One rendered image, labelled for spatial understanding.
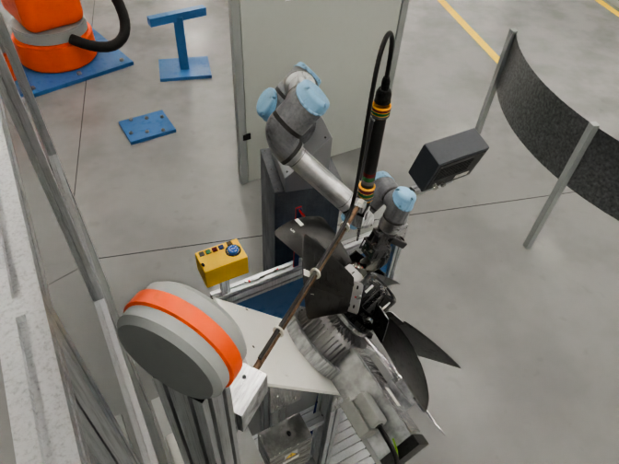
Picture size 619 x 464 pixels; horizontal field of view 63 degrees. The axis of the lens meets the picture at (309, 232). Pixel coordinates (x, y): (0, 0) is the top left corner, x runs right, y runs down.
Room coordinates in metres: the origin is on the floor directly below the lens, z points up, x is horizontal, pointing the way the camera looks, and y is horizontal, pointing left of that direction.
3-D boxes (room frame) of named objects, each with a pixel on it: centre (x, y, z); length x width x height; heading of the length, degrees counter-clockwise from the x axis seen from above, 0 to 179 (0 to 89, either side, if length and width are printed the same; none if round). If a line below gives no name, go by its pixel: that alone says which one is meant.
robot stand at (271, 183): (1.74, 0.06, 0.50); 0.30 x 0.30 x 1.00; 19
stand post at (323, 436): (0.81, -0.12, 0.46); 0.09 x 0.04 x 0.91; 32
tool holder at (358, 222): (0.97, -0.13, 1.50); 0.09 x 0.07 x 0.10; 157
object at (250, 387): (0.41, 0.11, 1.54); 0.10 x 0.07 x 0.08; 157
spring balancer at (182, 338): (0.32, 0.15, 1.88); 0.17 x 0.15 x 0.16; 32
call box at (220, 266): (1.13, 0.30, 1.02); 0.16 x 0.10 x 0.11; 122
